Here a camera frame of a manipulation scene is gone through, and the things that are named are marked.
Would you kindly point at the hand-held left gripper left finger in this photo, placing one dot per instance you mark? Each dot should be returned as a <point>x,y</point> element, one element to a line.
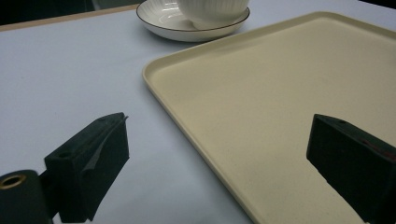
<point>93,161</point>

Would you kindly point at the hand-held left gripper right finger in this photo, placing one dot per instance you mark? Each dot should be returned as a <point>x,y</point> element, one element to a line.
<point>351,161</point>

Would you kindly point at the beige plastic tray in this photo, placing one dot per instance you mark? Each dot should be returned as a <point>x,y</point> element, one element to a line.
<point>264,102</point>

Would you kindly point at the white saucer with dark rim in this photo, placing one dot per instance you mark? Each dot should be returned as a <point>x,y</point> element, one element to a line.
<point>168,21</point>

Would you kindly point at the white ribbed cup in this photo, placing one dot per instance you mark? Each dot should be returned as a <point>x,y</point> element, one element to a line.
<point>214,12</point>

